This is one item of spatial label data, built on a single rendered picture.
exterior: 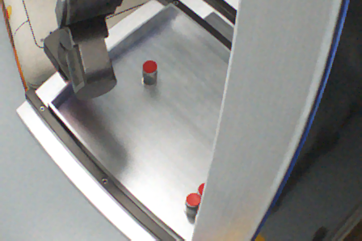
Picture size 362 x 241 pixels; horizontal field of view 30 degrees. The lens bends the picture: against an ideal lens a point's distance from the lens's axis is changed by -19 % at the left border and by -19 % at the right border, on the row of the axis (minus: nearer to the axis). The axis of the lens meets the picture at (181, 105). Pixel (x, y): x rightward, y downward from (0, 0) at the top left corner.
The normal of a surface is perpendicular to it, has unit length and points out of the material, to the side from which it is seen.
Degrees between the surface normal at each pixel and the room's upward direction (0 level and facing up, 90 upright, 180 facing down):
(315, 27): 90
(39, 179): 0
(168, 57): 0
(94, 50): 15
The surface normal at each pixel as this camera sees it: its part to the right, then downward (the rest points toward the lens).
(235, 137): -0.72, 0.59
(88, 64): 0.25, -0.31
